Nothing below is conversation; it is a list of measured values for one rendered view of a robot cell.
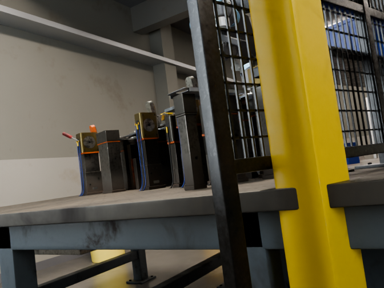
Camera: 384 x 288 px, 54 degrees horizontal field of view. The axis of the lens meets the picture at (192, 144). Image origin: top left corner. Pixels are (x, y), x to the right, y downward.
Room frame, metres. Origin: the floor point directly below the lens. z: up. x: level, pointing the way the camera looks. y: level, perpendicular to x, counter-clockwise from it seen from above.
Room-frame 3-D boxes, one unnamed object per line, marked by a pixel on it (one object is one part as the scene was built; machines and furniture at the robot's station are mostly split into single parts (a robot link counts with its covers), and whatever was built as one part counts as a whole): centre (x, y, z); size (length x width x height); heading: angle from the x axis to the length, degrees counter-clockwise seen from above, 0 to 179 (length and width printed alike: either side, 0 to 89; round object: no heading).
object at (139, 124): (1.70, 0.21, 0.87); 0.12 x 0.07 x 0.35; 129
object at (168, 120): (1.54, 0.07, 0.84); 0.10 x 0.05 x 0.29; 129
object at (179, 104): (1.14, 0.01, 0.84); 0.05 x 0.05 x 0.29; 39
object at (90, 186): (2.20, 0.62, 0.88); 0.14 x 0.09 x 0.36; 129
